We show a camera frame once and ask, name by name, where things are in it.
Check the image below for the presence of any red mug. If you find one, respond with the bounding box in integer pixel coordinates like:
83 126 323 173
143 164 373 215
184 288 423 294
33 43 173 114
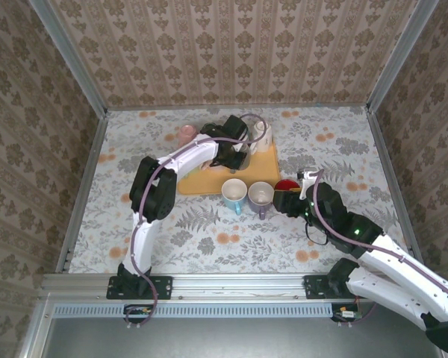
274 178 300 192

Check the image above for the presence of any grey mug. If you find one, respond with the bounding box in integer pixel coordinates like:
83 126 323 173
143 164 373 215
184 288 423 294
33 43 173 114
229 143 252 172

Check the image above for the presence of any purple mug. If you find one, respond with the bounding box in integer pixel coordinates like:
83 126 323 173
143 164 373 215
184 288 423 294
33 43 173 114
247 180 276 221

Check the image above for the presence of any white fluted mug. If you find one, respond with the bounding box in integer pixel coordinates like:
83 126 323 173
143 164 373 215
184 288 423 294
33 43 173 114
252 121 273 154

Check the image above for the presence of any light blue mug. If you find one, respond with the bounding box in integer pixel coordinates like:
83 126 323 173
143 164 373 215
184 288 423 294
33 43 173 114
221 178 249 216

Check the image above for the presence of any dark green mug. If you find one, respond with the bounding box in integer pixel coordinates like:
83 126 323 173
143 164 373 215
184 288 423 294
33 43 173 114
200 122 222 142

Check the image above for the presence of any yellow tray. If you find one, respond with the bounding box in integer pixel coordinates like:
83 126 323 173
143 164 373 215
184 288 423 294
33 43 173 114
177 139 281 196

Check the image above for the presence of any small circuit board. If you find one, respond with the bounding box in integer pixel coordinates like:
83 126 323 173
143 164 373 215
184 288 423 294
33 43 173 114
332 304 363 322
123 304 154 324

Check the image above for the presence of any grey metal panel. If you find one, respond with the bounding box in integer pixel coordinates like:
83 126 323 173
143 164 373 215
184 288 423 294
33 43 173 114
40 301 447 358

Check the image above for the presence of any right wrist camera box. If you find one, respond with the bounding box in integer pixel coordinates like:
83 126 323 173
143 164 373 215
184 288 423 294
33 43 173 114
297 169 324 201

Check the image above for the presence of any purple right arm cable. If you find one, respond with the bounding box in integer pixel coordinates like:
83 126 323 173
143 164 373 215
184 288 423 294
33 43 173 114
311 168 448 327

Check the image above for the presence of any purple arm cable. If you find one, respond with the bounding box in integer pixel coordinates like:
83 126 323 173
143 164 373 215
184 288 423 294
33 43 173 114
311 168 448 327
125 113 269 330

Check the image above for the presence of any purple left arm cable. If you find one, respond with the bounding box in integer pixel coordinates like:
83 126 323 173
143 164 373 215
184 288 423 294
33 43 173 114
125 113 269 330

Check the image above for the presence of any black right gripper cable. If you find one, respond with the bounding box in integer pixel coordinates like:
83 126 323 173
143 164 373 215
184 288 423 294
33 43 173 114
305 222 329 246

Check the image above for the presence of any aluminium table side rail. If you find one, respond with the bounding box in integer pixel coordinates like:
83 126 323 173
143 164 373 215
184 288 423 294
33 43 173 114
365 107 426 271
55 111 109 273

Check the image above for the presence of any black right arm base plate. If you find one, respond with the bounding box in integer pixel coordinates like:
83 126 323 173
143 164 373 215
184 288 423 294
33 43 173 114
303 274 359 301

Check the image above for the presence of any slotted grey cable duct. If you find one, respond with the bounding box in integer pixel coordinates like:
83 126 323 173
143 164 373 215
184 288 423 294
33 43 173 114
54 302 333 318

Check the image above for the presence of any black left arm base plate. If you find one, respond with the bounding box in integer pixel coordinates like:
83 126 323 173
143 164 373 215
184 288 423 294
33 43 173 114
106 274 173 301

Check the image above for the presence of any aluminium frame post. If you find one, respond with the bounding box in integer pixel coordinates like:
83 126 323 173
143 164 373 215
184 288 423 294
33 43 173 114
28 0 109 116
365 0 440 113

